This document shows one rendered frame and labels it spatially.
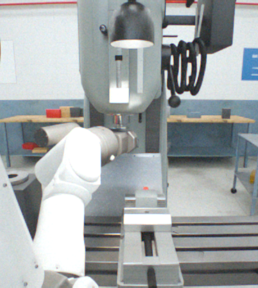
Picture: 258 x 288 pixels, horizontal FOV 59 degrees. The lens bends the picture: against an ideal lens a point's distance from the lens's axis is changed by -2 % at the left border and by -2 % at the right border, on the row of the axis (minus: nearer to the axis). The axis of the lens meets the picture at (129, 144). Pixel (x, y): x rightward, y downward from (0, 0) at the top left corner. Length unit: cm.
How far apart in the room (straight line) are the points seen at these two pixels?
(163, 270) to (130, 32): 47
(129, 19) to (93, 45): 19
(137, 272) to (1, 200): 42
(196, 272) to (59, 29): 487
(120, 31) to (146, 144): 70
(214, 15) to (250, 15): 465
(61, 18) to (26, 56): 101
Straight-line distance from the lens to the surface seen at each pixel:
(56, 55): 509
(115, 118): 61
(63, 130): 45
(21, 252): 20
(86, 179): 36
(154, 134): 101
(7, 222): 19
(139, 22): 38
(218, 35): 89
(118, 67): 49
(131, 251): 58
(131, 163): 101
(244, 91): 536
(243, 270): 76
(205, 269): 72
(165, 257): 57
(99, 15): 56
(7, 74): 545
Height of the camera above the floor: 136
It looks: 13 degrees down
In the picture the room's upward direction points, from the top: straight up
